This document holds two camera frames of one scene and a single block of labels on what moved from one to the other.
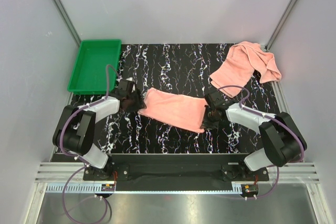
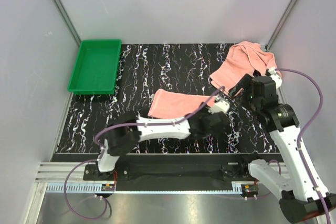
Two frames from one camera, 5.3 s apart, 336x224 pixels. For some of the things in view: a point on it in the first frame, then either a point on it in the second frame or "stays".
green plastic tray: [88, 76] stays
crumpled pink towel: [244, 58] stays
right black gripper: [206, 124] -> [246, 85]
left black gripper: [139, 104] -> [205, 114]
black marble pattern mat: [184, 69] stays
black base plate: [171, 172] stays
